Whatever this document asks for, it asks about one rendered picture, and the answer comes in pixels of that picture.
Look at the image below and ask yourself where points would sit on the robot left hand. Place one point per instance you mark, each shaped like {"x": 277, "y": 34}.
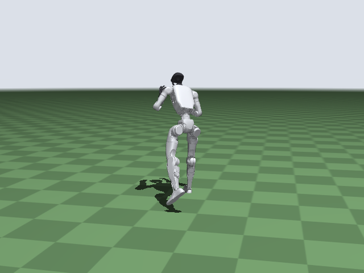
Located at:
{"x": 161, "y": 89}

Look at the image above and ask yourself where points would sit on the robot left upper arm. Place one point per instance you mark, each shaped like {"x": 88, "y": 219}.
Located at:
{"x": 166, "y": 91}

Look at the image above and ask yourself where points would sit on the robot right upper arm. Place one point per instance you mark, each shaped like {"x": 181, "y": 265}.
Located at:
{"x": 198, "y": 111}

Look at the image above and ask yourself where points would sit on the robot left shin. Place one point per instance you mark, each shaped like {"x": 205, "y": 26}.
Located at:
{"x": 173, "y": 173}

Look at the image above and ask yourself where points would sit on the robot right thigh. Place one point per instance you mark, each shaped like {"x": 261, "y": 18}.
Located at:
{"x": 192, "y": 141}

